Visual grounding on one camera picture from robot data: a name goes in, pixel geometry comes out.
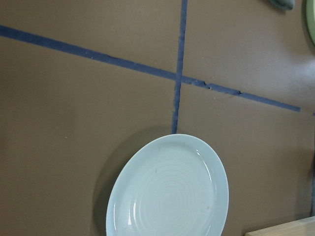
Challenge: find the light green plate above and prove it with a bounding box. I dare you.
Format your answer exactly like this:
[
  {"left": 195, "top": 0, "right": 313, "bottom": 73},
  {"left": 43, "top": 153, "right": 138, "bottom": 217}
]
[{"left": 306, "top": 0, "right": 315, "bottom": 44}]

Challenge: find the light blue plate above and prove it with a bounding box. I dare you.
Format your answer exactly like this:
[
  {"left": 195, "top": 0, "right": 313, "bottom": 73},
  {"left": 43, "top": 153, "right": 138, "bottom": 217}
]
[{"left": 105, "top": 134, "right": 229, "bottom": 236}]

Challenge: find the wooden cutting board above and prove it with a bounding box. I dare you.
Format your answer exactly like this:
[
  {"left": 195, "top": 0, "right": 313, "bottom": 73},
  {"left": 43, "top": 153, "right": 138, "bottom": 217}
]
[{"left": 245, "top": 216, "right": 315, "bottom": 236}]

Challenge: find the grey folded cloth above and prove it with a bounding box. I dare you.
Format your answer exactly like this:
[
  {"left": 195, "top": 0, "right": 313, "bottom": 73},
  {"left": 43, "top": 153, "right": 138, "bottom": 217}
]
[{"left": 267, "top": 0, "right": 295, "bottom": 11}]

